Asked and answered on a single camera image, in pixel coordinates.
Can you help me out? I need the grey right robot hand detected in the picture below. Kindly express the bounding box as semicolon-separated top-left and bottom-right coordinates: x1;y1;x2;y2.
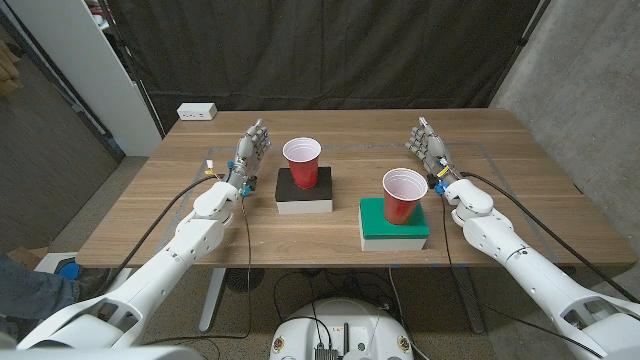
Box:
404;116;464;191

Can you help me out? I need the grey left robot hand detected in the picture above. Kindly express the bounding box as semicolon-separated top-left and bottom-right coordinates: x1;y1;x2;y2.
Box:
225;118;273;197

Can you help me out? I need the red plastic cup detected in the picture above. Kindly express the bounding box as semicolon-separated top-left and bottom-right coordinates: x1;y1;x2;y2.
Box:
282;137;323;190
382;167;430;226

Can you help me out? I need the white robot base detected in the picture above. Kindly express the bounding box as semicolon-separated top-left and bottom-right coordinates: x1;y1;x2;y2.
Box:
269;298;415;360

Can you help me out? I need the black-topped white block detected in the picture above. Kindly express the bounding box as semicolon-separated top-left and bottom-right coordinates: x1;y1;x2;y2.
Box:
275;166;334;215

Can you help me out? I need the green-topped white block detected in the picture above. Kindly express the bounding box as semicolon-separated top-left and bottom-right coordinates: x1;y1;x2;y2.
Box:
358;197;431;252

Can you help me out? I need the white power outlet box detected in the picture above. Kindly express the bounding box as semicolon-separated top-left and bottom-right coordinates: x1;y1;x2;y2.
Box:
176;102;218;122

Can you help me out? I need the grey tape outline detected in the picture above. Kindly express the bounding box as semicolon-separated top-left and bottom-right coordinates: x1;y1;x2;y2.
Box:
154;141;561;264

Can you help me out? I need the round black fan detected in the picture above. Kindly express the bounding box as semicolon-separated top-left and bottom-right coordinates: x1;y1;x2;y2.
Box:
223;268;266;294

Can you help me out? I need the black backdrop curtain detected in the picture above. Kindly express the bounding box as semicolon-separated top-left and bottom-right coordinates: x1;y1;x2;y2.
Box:
107;0;544;132

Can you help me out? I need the black backdrop stand pole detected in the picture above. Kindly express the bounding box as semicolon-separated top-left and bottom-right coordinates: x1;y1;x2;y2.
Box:
487;0;552;109
97;0;167;140

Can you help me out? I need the white table leg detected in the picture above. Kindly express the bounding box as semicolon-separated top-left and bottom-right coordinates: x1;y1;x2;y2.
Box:
198;268;227;334

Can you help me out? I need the grey table leg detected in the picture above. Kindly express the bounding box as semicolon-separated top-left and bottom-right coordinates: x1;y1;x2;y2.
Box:
452;266;486;335

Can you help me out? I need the white cabinet panel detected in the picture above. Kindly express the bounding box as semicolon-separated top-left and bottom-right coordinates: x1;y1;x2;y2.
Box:
4;0;164;157

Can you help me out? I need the blue and black foot pedal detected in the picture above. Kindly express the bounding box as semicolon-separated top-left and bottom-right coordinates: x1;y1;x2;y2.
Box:
54;259;112;300

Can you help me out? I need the brown cardboard box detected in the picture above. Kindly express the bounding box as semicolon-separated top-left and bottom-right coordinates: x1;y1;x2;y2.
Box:
7;246;50;271

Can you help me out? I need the person's leg in jeans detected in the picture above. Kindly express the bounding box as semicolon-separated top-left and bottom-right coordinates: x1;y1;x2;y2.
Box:
0;252;81;341

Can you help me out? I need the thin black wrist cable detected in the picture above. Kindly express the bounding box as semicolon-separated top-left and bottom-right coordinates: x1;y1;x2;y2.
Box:
142;193;253;347
439;193;604;359

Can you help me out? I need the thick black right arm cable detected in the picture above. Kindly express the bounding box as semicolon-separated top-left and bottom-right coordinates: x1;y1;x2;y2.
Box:
459;171;640;304

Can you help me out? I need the black floor cable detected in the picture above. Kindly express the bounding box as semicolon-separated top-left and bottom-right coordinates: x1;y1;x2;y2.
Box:
272;269;391;347

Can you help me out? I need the white floor cable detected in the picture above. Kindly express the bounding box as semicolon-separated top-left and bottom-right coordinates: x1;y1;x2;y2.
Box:
388;267;431;360

